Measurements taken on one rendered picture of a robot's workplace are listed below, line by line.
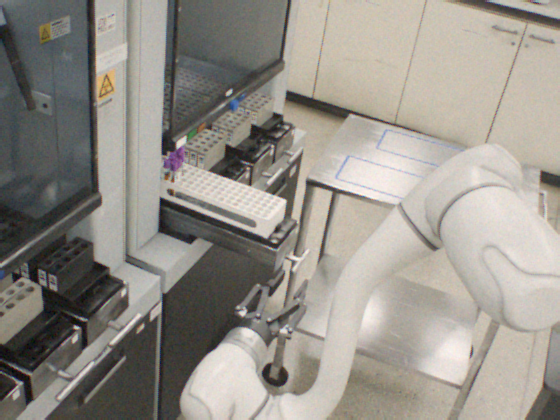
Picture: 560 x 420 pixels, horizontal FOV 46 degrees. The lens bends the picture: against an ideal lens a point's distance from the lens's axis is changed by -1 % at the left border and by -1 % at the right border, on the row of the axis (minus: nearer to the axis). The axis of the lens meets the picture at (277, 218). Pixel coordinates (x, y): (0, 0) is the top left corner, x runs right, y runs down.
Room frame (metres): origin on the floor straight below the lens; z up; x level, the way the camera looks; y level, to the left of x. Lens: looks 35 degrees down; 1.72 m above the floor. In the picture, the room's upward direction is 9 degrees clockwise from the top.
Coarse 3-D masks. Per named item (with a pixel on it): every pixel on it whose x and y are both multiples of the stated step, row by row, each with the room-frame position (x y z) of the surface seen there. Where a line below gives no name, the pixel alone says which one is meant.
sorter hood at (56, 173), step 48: (0, 0) 0.86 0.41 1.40; (48, 0) 0.94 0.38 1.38; (0, 48) 0.85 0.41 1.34; (48, 48) 0.93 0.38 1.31; (0, 96) 0.84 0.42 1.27; (48, 96) 0.93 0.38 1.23; (96, 96) 1.03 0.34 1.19; (0, 144) 0.83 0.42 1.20; (48, 144) 0.92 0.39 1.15; (96, 144) 1.03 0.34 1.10; (0, 192) 0.82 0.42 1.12; (48, 192) 0.91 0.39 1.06; (96, 192) 1.03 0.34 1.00; (0, 240) 0.80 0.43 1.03; (48, 240) 0.89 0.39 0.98
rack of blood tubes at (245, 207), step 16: (160, 176) 1.32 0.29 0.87; (192, 176) 1.35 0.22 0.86; (208, 176) 1.37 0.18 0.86; (160, 192) 1.31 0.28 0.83; (192, 192) 1.28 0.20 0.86; (208, 192) 1.29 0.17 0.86; (224, 192) 1.30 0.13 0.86; (240, 192) 1.32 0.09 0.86; (256, 192) 1.33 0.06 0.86; (192, 208) 1.28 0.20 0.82; (208, 208) 1.31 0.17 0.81; (224, 208) 1.25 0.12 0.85; (240, 208) 1.25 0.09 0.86; (256, 208) 1.26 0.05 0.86; (272, 208) 1.28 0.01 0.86; (240, 224) 1.24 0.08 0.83; (256, 224) 1.23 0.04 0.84; (272, 224) 1.24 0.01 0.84
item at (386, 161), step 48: (336, 144) 1.71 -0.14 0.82; (384, 144) 1.76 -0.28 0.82; (432, 144) 1.81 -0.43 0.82; (336, 192) 1.48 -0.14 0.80; (384, 192) 1.49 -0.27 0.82; (528, 192) 1.62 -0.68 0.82; (288, 288) 1.50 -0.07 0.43; (384, 288) 1.77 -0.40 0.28; (432, 288) 1.81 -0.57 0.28; (384, 336) 1.53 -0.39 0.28; (432, 336) 1.57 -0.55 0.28
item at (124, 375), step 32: (96, 0) 1.07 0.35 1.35; (96, 32) 1.06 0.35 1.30; (96, 224) 1.05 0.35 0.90; (96, 256) 1.05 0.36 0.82; (128, 320) 1.00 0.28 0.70; (96, 352) 0.90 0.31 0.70; (128, 352) 1.01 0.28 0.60; (64, 384) 0.81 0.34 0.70; (96, 384) 0.90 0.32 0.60; (128, 384) 1.01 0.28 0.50; (32, 416) 0.73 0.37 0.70; (64, 416) 0.80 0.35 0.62; (96, 416) 0.89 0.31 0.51; (128, 416) 1.01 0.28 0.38
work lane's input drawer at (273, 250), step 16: (160, 208) 1.29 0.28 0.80; (176, 208) 1.29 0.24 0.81; (176, 224) 1.28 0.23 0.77; (192, 224) 1.26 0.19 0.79; (208, 224) 1.25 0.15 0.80; (224, 224) 1.25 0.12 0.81; (288, 224) 1.28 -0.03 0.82; (208, 240) 1.25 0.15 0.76; (224, 240) 1.23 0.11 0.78; (240, 240) 1.22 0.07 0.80; (256, 240) 1.22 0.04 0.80; (272, 240) 1.21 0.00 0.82; (288, 240) 1.25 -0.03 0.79; (256, 256) 1.20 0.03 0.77; (272, 256) 1.19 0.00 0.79; (288, 256) 1.25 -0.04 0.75; (304, 256) 1.25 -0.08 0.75
